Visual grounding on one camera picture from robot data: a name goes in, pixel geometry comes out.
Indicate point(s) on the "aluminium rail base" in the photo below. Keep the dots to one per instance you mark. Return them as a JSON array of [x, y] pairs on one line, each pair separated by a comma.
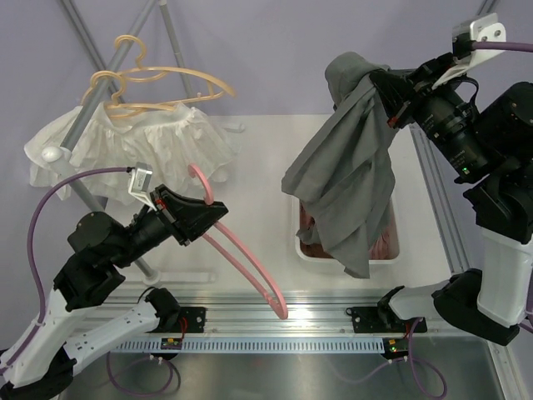
[[255, 320]]

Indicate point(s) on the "beige hanger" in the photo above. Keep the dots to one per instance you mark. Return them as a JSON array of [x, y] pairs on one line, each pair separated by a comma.
[[216, 88], [112, 103]]

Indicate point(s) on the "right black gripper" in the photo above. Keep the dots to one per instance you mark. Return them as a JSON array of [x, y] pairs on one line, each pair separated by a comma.
[[403, 104]]

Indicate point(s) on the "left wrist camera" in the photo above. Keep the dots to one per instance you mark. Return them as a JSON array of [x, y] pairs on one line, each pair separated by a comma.
[[139, 182]]

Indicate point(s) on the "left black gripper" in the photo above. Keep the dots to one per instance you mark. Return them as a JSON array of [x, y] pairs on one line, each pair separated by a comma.
[[176, 209]]

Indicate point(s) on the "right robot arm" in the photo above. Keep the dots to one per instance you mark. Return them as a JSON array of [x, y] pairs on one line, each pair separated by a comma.
[[491, 152]]

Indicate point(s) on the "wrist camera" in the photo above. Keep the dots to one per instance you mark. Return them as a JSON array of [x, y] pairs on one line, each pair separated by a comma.
[[139, 182], [474, 42]]

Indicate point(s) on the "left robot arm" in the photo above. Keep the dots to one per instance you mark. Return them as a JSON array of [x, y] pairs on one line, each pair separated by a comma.
[[101, 247]]

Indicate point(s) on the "pink skirt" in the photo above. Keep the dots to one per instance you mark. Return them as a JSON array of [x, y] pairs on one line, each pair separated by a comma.
[[384, 249]]

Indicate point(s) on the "grey clothes rack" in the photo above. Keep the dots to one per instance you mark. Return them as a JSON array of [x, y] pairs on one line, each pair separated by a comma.
[[57, 157]]

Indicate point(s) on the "beige hanger front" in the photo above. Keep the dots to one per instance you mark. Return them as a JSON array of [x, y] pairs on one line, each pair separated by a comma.
[[216, 88]]

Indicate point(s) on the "beige hanger rear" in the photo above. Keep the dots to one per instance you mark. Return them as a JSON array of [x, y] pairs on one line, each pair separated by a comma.
[[112, 103]]

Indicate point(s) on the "white skirt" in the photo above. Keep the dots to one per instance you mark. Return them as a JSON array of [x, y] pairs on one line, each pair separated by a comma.
[[168, 141]]

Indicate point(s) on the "white plastic basket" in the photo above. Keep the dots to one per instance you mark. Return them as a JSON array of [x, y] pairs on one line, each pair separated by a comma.
[[333, 266]]

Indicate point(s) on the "grey skirt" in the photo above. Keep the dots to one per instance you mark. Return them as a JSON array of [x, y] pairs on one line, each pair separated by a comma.
[[343, 177]]

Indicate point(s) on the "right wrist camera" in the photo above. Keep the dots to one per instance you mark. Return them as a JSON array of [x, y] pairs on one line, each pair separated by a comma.
[[474, 42]]

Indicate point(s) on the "white slotted cable duct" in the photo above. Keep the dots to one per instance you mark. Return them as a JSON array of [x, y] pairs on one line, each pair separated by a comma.
[[254, 345]]

